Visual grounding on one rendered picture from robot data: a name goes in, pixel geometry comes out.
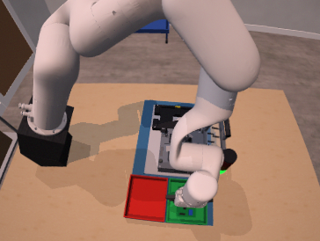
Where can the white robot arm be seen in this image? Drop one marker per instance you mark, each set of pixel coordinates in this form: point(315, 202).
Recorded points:
point(212, 30)

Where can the red open bin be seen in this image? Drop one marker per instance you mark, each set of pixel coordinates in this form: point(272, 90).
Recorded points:
point(146, 198)

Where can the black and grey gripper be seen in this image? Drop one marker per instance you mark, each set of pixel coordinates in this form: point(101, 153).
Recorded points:
point(179, 201)

